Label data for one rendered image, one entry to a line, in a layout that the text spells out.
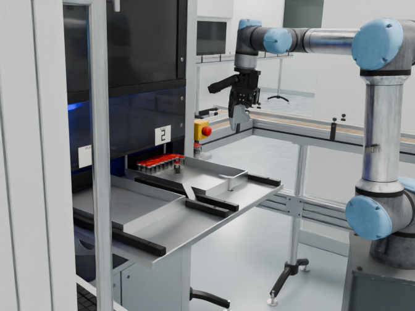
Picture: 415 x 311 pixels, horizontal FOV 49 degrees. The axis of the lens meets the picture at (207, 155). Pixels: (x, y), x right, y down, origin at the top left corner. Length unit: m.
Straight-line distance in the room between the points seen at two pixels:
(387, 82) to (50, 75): 0.81
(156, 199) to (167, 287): 0.58
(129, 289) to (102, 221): 1.07
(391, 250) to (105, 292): 0.86
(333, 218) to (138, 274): 1.11
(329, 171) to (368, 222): 1.82
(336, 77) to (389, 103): 1.75
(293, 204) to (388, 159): 1.35
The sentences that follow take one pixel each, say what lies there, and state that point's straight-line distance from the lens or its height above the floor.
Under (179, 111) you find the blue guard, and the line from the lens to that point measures 1.71.
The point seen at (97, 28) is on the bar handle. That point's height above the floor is 1.40.
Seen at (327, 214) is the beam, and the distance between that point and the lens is 2.44.
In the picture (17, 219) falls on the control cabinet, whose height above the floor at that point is 1.17.
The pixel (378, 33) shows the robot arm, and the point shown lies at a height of 1.40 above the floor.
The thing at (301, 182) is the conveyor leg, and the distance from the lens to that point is 2.46.
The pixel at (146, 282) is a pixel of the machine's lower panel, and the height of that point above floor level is 0.47.
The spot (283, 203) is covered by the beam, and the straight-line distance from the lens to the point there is 2.52.
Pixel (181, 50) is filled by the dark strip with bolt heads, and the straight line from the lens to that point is 1.69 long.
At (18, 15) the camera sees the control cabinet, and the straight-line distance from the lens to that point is 0.56.
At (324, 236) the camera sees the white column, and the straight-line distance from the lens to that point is 3.15.
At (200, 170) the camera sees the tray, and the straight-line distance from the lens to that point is 1.72.
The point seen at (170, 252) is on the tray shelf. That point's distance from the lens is 1.13.
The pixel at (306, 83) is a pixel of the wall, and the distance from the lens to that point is 10.05.
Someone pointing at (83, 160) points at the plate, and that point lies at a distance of 1.40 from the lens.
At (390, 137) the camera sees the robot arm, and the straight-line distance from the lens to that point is 1.18.
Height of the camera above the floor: 1.41
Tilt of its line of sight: 16 degrees down
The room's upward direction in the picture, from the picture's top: 2 degrees clockwise
